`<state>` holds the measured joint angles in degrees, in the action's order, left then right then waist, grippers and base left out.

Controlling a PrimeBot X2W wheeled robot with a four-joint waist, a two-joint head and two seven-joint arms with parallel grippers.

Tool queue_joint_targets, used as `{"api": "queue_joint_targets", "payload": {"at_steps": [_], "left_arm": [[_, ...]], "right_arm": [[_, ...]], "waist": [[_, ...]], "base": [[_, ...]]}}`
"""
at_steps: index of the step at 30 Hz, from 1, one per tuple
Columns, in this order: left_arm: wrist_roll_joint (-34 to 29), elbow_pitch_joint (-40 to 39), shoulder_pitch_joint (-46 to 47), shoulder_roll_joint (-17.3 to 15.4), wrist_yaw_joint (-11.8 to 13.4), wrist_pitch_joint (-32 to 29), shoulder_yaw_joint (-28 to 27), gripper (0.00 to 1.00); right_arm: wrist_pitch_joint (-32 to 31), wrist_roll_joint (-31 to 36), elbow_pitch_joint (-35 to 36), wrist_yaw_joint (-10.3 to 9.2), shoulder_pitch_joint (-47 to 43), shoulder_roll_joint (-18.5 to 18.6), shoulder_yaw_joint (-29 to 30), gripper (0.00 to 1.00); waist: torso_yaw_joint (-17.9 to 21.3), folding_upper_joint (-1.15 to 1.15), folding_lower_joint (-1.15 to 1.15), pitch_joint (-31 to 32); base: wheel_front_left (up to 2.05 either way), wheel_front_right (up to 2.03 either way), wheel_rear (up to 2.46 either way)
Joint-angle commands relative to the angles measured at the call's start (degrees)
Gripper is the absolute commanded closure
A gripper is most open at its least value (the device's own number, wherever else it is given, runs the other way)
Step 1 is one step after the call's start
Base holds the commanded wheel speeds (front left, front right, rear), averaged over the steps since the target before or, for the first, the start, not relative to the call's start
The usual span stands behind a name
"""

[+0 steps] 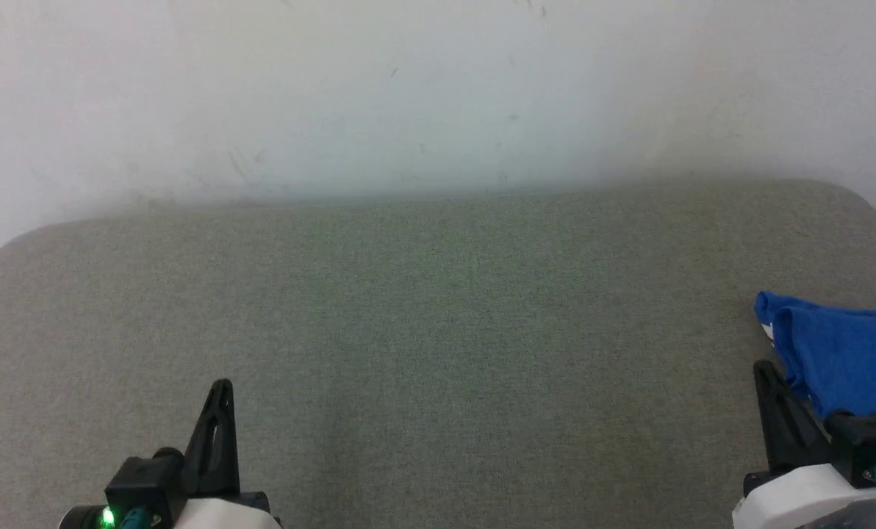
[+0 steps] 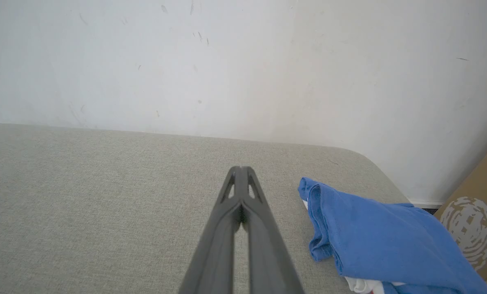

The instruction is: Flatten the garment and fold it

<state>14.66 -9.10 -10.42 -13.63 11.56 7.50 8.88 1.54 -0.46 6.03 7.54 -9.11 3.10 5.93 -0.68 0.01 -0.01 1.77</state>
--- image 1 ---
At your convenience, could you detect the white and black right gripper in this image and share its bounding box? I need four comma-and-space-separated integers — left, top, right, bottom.
731, 359, 876, 529

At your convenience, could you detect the blue garment with striped trim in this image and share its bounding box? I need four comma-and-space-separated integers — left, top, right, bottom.
754, 291, 876, 431

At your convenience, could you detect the grey fabric sofa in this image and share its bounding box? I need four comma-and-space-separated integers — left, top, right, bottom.
0, 179, 876, 529

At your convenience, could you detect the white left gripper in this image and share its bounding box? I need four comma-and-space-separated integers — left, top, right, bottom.
172, 378, 282, 529

